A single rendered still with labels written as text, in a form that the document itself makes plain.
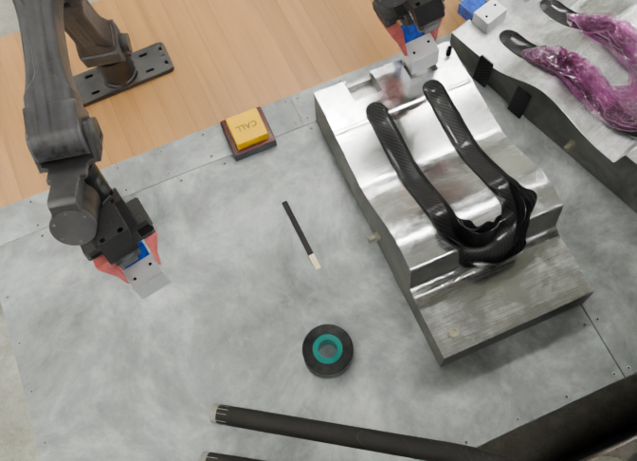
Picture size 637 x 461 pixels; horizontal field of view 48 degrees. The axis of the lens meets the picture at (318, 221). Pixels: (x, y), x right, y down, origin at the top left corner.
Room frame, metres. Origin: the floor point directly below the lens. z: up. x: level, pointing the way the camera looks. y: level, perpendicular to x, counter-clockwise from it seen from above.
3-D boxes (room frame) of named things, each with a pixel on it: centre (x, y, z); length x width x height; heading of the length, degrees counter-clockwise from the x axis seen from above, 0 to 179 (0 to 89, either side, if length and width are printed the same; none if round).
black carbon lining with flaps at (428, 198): (0.52, -0.22, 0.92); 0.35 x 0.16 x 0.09; 17
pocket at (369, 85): (0.71, -0.10, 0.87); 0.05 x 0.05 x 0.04; 17
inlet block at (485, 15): (0.88, -0.33, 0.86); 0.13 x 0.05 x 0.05; 34
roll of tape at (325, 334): (0.27, 0.01, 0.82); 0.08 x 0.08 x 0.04
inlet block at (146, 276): (0.43, 0.29, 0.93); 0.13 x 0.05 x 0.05; 27
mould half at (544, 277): (0.50, -0.22, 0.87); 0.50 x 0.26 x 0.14; 17
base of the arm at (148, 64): (0.85, 0.35, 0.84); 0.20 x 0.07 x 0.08; 109
